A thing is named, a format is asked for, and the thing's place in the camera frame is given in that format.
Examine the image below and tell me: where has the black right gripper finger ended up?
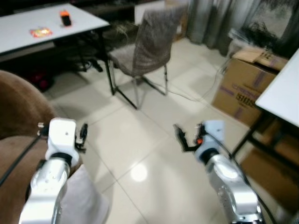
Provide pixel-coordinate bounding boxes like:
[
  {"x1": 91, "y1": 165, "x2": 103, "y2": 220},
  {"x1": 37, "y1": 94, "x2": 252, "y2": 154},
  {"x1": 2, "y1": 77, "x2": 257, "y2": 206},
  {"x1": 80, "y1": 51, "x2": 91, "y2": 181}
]
[{"x1": 173, "y1": 123, "x2": 188, "y2": 151}]

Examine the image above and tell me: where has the light grey pillow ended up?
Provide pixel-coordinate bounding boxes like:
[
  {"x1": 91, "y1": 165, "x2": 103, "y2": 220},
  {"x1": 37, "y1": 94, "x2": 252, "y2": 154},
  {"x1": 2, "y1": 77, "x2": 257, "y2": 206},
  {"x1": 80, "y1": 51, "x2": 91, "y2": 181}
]
[{"x1": 58, "y1": 164, "x2": 111, "y2": 224}]

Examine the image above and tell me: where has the brown sofa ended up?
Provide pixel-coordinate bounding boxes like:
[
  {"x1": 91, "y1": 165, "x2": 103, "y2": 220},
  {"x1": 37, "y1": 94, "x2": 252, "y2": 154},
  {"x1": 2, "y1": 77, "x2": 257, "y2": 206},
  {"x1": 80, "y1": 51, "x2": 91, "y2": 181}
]
[{"x1": 0, "y1": 70, "x2": 84, "y2": 224}]

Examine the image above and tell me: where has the red bag under table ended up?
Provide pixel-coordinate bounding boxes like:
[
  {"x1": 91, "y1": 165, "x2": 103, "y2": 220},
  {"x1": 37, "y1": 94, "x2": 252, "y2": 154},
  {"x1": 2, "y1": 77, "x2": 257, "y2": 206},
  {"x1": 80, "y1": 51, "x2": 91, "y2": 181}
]
[{"x1": 18, "y1": 68, "x2": 55, "y2": 92}]

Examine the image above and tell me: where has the printed open cardboard box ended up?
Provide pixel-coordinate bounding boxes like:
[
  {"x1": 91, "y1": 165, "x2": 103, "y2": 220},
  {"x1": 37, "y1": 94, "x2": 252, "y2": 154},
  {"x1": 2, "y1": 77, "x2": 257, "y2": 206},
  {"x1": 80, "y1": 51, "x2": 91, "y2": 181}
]
[{"x1": 211, "y1": 46, "x2": 289, "y2": 127}]

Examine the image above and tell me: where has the plain brown cardboard box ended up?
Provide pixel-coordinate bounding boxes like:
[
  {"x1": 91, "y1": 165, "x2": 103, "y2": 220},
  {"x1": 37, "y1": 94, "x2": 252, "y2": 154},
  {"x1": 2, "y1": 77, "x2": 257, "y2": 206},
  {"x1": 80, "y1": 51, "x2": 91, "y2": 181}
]
[{"x1": 237, "y1": 120, "x2": 299, "y2": 202}]

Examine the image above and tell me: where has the grey fabric dining chair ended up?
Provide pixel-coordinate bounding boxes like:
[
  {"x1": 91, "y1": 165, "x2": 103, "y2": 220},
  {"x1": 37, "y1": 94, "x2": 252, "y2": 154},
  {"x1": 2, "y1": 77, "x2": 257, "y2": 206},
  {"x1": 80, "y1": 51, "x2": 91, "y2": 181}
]
[{"x1": 108, "y1": 5, "x2": 186, "y2": 111}]

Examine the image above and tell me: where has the red snack packet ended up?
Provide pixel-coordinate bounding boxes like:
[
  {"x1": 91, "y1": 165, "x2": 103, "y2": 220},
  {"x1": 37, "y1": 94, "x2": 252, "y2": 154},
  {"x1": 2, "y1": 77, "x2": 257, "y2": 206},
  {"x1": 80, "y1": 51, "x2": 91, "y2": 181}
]
[{"x1": 29, "y1": 28, "x2": 53, "y2": 38}]

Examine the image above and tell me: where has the orange and black device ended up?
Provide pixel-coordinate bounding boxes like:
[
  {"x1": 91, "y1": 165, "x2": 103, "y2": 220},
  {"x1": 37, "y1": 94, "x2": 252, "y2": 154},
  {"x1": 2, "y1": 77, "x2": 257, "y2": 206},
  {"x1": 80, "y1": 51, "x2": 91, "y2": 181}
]
[{"x1": 59, "y1": 9, "x2": 73, "y2": 28}]

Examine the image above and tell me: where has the white table with black legs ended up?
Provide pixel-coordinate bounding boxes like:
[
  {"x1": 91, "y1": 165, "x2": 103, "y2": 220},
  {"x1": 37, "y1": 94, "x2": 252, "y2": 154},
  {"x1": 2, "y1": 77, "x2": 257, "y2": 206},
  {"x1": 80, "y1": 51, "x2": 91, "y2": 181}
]
[{"x1": 0, "y1": 3, "x2": 139, "y2": 111}]

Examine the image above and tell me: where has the grey curtain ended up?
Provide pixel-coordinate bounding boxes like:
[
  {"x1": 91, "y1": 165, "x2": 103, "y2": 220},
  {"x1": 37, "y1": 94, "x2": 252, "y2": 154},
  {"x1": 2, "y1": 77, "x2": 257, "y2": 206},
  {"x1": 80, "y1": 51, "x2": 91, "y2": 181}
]
[{"x1": 186, "y1": 0, "x2": 299, "y2": 57}]

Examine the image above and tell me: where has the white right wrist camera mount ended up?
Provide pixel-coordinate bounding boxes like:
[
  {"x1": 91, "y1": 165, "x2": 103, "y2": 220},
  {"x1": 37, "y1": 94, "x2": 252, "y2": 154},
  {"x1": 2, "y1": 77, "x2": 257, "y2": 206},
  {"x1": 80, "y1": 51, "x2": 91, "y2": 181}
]
[{"x1": 194, "y1": 120, "x2": 226, "y2": 162}]

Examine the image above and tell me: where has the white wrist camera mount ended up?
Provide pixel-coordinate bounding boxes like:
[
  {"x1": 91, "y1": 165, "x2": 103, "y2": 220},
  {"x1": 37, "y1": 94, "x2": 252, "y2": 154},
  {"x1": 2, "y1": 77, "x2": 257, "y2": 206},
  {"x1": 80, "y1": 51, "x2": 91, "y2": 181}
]
[
  {"x1": 194, "y1": 120, "x2": 226, "y2": 162},
  {"x1": 47, "y1": 118, "x2": 78, "y2": 161}
]

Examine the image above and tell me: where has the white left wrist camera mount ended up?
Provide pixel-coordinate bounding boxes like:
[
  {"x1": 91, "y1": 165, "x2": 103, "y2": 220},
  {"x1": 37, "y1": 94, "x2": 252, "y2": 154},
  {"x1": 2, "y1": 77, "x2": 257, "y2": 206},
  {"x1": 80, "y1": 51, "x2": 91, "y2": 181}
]
[{"x1": 47, "y1": 118, "x2": 78, "y2": 161}]

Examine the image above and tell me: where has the thin white floor cable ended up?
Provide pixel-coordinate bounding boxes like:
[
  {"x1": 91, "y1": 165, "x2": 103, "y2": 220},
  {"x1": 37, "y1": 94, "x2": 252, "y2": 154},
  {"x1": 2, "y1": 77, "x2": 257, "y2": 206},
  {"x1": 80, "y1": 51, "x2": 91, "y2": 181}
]
[{"x1": 166, "y1": 61, "x2": 230, "y2": 104}]

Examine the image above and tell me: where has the white table with black frame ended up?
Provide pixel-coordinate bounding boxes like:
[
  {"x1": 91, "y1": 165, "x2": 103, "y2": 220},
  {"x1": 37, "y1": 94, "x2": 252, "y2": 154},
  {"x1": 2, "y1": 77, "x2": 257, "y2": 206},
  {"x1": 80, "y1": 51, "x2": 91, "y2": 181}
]
[{"x1": 231, "y1": 49, "x2": 299, "y2": 161}]

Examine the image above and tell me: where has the tangle of black cables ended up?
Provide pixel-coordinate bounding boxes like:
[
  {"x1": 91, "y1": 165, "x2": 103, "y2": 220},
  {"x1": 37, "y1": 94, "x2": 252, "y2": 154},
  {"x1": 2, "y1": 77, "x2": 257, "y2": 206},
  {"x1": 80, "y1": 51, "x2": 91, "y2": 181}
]
[{"x1": 228, "y1": 21, "x2": 283, "y2": 53}]

